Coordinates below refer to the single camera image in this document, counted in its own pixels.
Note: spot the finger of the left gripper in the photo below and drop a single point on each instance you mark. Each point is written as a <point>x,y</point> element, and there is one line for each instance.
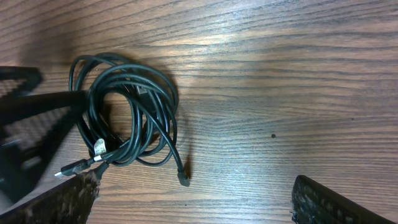
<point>19,81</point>
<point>32,129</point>

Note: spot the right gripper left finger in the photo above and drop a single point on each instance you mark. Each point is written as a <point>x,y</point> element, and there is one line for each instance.
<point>69,202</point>

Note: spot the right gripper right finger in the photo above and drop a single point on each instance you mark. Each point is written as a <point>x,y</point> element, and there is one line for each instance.
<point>313,203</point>

